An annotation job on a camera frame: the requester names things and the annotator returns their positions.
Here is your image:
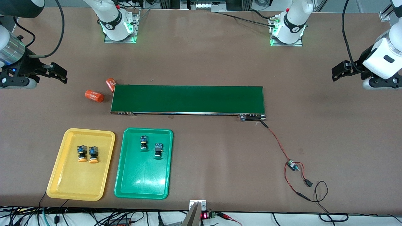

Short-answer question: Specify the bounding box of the yellow plastic tray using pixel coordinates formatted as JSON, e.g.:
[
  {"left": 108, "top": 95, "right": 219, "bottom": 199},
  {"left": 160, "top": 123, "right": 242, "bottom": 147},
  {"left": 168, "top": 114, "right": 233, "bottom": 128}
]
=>
[{"left": 46, "top": 128, "right": 116, "bottom": 202}]

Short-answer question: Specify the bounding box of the thin black looped cable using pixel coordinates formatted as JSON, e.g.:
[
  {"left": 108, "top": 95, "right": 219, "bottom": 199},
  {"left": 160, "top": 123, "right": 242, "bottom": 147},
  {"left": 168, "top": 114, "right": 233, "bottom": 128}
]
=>
[{"left": 309, "top": 180, "right": 349, "bottom": 223}]

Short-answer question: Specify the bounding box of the white power strip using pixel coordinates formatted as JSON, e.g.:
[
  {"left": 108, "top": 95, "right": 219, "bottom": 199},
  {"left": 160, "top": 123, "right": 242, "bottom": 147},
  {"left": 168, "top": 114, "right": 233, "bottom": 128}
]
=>
[{"left": 181, "top": 0, "right": 226, "bottom": 12}]

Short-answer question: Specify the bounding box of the red black power lead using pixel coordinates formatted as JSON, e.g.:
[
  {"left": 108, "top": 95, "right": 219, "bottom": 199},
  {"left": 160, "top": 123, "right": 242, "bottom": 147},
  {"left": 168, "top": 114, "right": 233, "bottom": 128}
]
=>
[{"left": 284, "top": 162, "right": 314, "bottom": 201}]

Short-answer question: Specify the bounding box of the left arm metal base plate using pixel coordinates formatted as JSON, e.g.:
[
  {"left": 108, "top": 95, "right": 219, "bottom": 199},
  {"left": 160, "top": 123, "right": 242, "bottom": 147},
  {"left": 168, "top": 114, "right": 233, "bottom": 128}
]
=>
[{"left": 270, "top": 16, "right": 303, "bottom": 47}]

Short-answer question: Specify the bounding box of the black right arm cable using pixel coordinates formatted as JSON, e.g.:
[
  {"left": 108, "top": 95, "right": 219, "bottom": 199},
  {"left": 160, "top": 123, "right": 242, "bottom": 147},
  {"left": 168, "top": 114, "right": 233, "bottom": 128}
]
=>
[{"left": 28, "top": 0, "right": 65, "bottom": 58}]

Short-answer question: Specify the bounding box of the black cable bundle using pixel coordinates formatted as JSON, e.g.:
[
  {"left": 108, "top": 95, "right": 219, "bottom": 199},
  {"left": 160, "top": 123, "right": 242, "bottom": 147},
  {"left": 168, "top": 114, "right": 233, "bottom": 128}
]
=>
[{"left": 0, "top": 206, "right": 189, "bottom": 226}]

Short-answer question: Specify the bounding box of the red black twisted conveyor cable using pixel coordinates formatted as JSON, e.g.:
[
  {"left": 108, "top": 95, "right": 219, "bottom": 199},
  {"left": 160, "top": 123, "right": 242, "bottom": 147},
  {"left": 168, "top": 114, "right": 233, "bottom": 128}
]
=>
[{"left": 259, "top": 120, "right": 292, "bottom": 163}]

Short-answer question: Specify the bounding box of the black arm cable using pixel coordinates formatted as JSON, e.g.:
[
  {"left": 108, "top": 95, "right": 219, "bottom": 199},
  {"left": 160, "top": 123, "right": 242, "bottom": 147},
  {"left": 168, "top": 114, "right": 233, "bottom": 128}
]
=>
[
  {"left": 341, "top": 0, "right": 363, "bottom": 74},
  {"left": 28, "top": 0, "right": 65, "bottom": 58}
]

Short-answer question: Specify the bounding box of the green conveyor belt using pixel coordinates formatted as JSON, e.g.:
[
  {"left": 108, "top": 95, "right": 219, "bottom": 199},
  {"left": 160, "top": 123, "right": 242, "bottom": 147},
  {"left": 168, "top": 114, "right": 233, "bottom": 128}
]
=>
[{"left": 110, "top": 84, "right": 267, "bottom": 122}]

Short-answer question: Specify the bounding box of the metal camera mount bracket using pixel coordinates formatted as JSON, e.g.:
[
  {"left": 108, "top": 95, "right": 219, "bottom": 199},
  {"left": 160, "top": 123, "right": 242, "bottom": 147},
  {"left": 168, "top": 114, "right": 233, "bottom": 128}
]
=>
[{"left": 182, "top": 199, "right": 207, "bottom": 226}]

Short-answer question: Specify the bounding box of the aluminium frame post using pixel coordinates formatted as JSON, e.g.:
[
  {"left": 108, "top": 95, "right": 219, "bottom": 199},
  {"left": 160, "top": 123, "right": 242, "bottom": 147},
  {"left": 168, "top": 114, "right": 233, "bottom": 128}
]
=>
[{"left": 379, "top": 5, "right": 394, "bottom": 21}]

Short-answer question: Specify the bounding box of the black cable on table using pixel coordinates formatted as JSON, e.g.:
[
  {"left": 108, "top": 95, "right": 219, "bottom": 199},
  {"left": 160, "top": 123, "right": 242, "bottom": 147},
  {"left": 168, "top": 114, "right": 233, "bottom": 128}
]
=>
[{"left": 217, "top": 9, "right": 278, "bottom": 28}]

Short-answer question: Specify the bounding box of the green plastic tray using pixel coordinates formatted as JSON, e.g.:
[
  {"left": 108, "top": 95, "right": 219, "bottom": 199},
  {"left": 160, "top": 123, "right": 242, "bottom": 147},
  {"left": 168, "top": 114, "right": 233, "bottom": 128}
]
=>
[{"left": 114, "top": 127, "right": 174, "bottom": 200}]

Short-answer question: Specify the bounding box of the red alligator clip lead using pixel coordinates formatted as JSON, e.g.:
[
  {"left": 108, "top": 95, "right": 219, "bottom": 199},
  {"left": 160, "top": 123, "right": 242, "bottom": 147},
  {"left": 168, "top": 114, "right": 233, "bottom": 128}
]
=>
[{"left": 217, "top": 212, "right": 243, "bottom": 226}]

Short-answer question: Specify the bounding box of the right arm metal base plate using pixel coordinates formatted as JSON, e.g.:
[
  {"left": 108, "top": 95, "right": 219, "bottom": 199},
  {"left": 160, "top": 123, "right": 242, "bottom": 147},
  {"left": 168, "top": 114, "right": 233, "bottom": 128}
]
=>
[{"left": 104, "top": 9, "right": 140, "bottom": 44}]

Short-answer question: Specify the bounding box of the yellow-capped push button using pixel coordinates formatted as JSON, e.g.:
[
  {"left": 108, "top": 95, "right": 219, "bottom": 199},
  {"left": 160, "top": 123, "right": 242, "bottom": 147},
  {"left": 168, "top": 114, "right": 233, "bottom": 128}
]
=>
[
  {"left": 88, "top": 146, "right": 99, "bottom": 164},
  {"left": 77, "top": 145, "right": 88, "bottom": 163}
]

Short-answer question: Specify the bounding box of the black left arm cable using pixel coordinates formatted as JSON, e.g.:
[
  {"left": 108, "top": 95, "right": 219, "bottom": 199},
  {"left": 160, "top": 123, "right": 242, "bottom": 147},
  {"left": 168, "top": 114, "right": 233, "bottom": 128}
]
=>
[{"left": 341, "top": 0, "right": 363, "bottom": 74}]

